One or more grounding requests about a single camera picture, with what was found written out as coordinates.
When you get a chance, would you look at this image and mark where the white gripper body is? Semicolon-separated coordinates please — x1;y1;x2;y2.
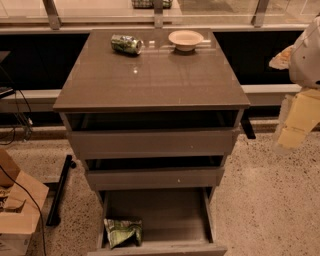
273;89;320;154

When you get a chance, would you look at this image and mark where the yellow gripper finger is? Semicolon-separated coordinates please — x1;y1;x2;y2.
269;45;293;70

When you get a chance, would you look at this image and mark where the green jalapeno chip bag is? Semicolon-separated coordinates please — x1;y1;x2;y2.
104;219;142;249

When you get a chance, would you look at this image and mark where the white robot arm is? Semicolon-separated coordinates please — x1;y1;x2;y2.
269;15;320;154

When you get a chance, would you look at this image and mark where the top grey drawer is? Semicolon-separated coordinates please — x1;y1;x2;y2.
68;129;239;160

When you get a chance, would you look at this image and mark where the grey drawer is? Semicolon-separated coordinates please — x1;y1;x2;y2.
86;168;224;191
68;129;239;160
87;188;227;256

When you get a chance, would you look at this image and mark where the grey drawer cabinet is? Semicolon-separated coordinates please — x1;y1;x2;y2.
52;28;251;256

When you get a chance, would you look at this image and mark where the bottom grey drawer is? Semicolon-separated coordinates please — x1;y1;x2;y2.
87;188;227;256

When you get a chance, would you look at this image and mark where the middle grey drawer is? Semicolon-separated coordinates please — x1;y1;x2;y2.
86;168;224;191

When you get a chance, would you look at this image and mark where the beige paper bowl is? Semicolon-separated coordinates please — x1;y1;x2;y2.
168;30;203;52

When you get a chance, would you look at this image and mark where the green soda can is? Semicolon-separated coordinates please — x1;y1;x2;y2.
111;34;143;55

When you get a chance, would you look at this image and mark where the black metal floor stand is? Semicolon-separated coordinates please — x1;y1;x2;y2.
46;155;76;227

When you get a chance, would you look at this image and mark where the brown cardboard box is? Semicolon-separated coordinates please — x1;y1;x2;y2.
0;149;49;256

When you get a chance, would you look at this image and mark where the grey window ledge rail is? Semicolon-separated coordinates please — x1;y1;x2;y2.
0;84;301;113

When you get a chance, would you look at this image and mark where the black cable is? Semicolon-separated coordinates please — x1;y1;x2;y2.
0;164;48;256

